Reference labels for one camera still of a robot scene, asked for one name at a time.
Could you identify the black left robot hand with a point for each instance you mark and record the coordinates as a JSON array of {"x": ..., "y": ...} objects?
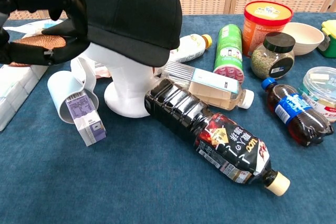
[{"x": 71, "y": 37}]

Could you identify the black baseball cap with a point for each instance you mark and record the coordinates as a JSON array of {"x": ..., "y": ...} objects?
[{"x": 131, "y": 11}]

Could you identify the woven rattan coaster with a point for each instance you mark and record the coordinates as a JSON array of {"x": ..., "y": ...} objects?
[{"x": 52, "y": 42}]

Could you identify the white foam mannequin head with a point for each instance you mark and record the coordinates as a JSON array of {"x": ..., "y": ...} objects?
[{"x": 126, "y": 82}]

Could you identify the white bottle with yellow cap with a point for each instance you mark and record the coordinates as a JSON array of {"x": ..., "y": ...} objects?
[{"x": 193, "y": 47}]

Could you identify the clear bottle with white cap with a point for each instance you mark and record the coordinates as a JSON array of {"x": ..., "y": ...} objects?
[{"x": 210, "y": 87}]

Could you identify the cola bottle with blue cap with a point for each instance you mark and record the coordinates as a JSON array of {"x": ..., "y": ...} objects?
[{"x": 294, "y": 111}]

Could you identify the white pouch with blue print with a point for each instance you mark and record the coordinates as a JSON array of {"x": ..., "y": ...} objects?
[{"x": 29, "y": 28}]

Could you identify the pink and white packet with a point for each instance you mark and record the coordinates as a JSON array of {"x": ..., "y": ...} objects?
[{"x": 101, "y": 69}]

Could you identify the white tissue pack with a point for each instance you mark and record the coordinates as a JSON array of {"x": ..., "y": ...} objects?
[{"x": 15, "y": 87}]

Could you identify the purple and white carton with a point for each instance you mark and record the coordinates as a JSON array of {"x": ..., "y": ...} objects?
[{"x": 89, "y": 129}]

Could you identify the large black coffee bottle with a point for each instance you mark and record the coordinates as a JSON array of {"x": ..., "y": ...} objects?
[{"x": 183, "y": 111}]

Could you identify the blue tablecloth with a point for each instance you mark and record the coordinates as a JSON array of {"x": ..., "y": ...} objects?
[{"x": 105, "y": 182}]

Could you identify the green chips can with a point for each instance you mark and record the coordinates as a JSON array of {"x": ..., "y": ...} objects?
[{"x": 228, "y": 53}]

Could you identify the orange tub with red lid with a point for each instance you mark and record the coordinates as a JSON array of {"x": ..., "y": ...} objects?
[{"x": 256, "y": 32}]

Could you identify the spice jar with black lid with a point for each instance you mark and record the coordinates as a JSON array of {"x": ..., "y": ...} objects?
[{"x": 271, "y": 61}]

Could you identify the cream bowl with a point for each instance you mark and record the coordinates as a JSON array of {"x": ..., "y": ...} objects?
[{"x": 307, "y": 37}]

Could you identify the clear round plastic container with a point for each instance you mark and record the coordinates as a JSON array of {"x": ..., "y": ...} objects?
[{"x": 321, "y": 87}]

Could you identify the green and yellow lunch box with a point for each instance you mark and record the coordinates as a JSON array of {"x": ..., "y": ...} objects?
[{"x": 330, "y": 40}]

